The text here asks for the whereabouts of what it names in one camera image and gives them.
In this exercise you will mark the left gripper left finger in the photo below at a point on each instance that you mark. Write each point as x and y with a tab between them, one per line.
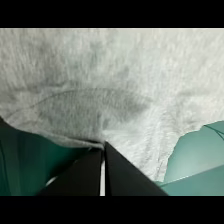
80	176

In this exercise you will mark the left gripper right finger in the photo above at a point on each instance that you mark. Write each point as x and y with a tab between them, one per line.
126	173

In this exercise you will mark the grey garment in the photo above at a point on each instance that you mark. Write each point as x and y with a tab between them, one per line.
110	83

